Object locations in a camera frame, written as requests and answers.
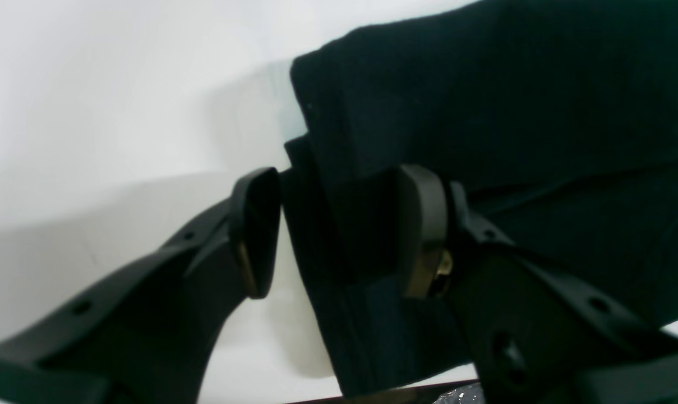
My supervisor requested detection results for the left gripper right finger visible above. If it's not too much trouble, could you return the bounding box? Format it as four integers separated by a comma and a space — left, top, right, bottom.
396, 164, 678, 403

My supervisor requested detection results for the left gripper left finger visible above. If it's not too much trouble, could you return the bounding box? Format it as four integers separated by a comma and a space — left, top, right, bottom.
0, 168, 282, 403

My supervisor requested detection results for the black T-shirt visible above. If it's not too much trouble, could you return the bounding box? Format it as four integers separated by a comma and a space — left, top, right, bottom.
282, 1, 678, 397

